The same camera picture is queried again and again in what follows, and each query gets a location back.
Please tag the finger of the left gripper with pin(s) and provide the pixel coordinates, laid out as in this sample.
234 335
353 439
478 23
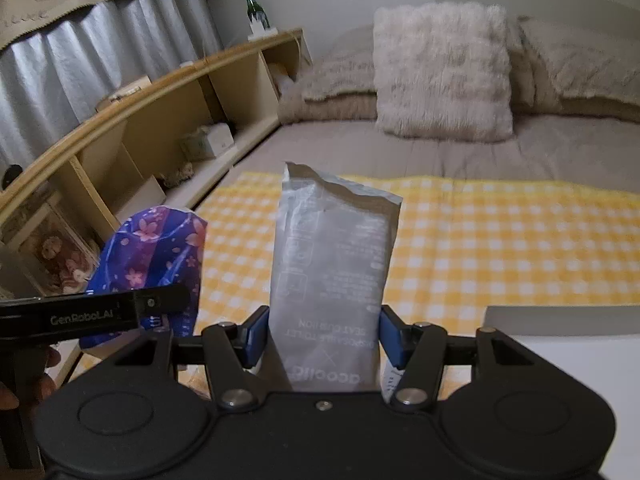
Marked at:
48 320

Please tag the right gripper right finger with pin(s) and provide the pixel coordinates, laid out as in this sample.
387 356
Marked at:
418 350

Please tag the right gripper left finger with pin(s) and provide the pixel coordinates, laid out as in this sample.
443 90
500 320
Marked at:
231 351

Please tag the purple floral pouch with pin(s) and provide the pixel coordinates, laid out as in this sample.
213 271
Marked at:
157 246

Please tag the grey toilet seat pack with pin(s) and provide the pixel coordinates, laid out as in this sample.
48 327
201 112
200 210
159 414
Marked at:
332 247

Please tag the white shallow box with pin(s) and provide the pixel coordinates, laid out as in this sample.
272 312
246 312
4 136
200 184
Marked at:
598 346

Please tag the person's left hand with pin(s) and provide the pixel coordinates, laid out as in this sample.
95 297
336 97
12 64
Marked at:
24 376

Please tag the framed teddy picture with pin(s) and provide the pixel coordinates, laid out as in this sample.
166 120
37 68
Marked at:
57 253

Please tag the yellow checkered blanket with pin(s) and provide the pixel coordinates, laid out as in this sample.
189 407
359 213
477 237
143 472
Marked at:
461 246

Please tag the wooden side shelf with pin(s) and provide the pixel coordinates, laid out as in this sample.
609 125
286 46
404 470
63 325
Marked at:
99 169

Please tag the tissue box on shelf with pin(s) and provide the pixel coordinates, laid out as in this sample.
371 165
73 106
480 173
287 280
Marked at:
206 142

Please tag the grey window curtain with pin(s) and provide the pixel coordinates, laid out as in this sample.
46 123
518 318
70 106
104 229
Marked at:
53 79

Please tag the beige rolled duvet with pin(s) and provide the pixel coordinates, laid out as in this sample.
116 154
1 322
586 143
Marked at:
351 107

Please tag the grey bed sheet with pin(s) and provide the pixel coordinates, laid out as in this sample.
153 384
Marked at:
595 152

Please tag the small sign on shelf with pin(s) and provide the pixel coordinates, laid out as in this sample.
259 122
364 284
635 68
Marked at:
123 93

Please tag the white fluffy pillow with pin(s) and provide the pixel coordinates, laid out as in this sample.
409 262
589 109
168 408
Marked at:
442 71

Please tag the beige left bed pillow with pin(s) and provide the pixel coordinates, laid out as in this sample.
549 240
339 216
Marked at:
346 69

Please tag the beige bed pillow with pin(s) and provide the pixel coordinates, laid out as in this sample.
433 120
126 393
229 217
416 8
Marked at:
585 65
346 69

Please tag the beige right bed pillow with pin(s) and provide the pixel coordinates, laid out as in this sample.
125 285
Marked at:
585 65

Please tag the green glass bottle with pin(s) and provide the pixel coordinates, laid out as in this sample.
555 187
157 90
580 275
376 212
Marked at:
257 17

